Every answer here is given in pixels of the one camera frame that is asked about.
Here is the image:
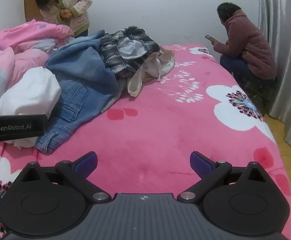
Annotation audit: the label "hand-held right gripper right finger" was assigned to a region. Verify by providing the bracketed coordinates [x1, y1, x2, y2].
[177, 151, 271, 203]

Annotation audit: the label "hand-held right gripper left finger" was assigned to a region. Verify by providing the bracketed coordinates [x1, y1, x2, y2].
[18, 151, 112, 203]

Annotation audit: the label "white sweatshirt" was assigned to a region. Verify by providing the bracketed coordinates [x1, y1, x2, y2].
[0, 67, 62, 148]

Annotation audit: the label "pink floral bed blanket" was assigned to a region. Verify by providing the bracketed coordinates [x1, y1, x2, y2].
[0, 44, 291, 240]

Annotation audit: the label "pink patchwork quilt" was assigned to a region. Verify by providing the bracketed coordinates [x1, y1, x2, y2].
[0, 20, 75, 117]

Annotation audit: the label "blue denim jeans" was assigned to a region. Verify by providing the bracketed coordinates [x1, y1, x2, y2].
[35, 29, 119, 155]

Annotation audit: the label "grey plaid shirt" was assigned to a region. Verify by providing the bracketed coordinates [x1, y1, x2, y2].
[99, 26, 161, 78]

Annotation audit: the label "light grey garment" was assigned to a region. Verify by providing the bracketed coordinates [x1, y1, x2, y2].
[116, 37, 149, 60]

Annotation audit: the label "brown wooden door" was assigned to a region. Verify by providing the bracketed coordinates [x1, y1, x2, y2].
[23, 0, 51, 23]

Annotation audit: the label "grey curtain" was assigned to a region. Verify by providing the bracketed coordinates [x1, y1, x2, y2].
[257, 0, 291, 153]

